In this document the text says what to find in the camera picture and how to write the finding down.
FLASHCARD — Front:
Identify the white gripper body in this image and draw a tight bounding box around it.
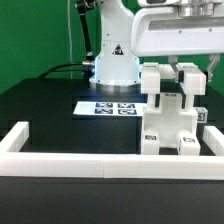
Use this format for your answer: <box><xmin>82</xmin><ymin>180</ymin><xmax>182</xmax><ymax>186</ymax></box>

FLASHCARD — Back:
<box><xmin>131</xmin><ymin>0</ymin><xmax>224</xmax><ymax>57</ymax></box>

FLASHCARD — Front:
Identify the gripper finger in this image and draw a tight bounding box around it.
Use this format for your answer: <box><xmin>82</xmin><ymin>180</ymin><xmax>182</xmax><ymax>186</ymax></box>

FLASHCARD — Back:
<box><xmin>168</xmin><ymin>56</ymin><xmax>184</xmax><ymax>83</ymax></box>
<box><xmin>205</xmin><ymin>54</ymin><xmax>220</xmax><ymax>82</ymax></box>

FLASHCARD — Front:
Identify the white chair seat block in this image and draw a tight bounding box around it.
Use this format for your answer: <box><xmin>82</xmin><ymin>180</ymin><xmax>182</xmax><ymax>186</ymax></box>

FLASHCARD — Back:
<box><xmin>141</xmin><ymin>93</ymin><xmax>197</xmax><ymax>148</ymax></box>

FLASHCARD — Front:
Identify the white chair back frame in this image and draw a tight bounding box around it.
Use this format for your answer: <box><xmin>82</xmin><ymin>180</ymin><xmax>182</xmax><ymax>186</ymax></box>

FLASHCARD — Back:
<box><xmin>140</xmin><ymin>62</ymin><xmax>207</xmax><ymax>110</ymax></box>

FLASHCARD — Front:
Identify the small white chair part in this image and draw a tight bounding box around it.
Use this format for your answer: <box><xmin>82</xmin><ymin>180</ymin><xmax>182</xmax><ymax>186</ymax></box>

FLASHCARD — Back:
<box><xmin>141</xmin><ymin>132</ymin><xmax>160</xmax><ymax>155</ymax></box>

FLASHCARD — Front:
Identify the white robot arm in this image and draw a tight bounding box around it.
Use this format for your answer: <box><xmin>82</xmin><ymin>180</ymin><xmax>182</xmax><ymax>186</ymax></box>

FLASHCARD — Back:
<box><xmin>76</xmin><ymin>0</ymin><xmax>224</xmax><ymax>87</ymax></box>

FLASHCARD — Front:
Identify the white tagged cube right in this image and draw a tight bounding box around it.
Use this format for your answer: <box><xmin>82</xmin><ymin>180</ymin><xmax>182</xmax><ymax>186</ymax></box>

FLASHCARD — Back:
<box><xmin>195</xmin><ymin>107</ymin><xmax>208</xmax><ymax>123</ymax></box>

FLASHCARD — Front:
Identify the white marker base sheet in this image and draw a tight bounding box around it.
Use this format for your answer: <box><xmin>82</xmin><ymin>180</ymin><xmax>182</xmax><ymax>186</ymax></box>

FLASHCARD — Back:
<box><xmin>73</xmin><ymin>101</ymin><xmax>146</xmax><ymax>117</ymax></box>

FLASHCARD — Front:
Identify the black cable hose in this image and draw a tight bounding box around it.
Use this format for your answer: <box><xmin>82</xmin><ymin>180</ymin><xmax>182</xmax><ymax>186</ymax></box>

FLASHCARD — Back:
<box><xmin>38</xmin><ymin>0</ymin><xmax>98</xmax><ymax>80</ymax></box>

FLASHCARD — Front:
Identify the thin white cable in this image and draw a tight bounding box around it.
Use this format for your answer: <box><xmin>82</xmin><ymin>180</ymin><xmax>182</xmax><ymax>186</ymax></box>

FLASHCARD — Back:
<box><xmin>66</xmin><ymin>0</ymin><xmax>74</xmax><ymax>80</ymax></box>

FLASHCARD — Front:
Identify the white U-shaped fence frame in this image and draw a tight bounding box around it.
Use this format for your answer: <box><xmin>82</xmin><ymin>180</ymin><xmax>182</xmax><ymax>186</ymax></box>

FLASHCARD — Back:
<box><xmin>0</xmin><ymin>122</ymin><xmax>224</xmax><ymax>180</ymax></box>

